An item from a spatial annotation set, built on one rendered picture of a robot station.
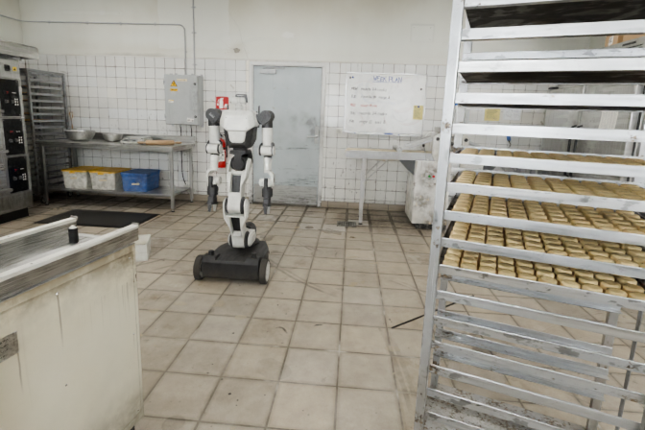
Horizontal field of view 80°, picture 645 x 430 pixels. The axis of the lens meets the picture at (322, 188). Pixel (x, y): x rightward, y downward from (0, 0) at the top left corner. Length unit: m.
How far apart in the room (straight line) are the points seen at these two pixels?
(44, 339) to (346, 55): 4.98
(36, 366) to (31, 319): 0.15
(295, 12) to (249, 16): 0.65
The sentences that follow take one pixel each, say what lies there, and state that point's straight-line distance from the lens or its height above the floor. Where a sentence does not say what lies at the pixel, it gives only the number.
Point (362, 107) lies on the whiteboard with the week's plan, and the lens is 5.64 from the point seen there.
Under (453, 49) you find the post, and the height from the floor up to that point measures 1.55.
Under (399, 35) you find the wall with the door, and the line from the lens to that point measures 5.79.
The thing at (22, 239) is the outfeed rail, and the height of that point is 0.88.
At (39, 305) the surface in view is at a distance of 1.41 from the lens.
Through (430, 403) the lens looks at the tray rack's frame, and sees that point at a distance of 1.95.
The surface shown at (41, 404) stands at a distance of 1.54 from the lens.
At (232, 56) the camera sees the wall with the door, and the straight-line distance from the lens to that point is 5.96.
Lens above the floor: 1.34
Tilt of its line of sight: 10 degrees down
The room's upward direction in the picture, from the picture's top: 2 degrees clockwise
